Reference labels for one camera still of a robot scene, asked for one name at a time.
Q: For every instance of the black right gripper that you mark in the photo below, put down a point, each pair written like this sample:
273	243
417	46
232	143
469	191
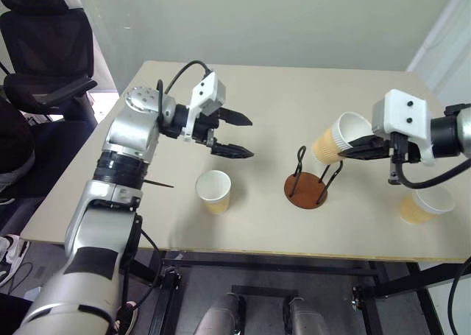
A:
399	149

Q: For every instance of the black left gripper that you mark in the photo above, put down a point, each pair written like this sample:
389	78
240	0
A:
206	127

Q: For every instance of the yellow white paper cup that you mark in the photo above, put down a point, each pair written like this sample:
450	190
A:
415	212
327	143
218	203

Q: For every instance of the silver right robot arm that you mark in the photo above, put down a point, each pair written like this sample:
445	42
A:
464	132

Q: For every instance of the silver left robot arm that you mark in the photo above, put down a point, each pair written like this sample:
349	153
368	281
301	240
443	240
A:
125	129

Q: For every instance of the black zip tie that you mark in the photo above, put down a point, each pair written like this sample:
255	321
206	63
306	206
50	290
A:
158	183

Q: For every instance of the grey rounded robot leg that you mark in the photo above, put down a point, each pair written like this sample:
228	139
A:
307	318
221	316

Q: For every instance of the black mesh office chair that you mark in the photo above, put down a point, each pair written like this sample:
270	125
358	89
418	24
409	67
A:
44	48

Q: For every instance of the black pink shoe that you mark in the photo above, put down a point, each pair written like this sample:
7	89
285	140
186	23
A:
127	314

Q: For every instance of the white black sneaker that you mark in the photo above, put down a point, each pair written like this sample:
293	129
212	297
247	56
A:
9	254

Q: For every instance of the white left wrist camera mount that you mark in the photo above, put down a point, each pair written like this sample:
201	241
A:
206	88

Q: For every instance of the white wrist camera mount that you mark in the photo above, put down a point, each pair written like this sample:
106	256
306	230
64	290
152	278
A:
206	88
404	106

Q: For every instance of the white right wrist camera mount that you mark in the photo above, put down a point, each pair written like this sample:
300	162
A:
404	106

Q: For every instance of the black metal table frame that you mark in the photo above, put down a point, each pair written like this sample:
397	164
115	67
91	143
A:
257	265

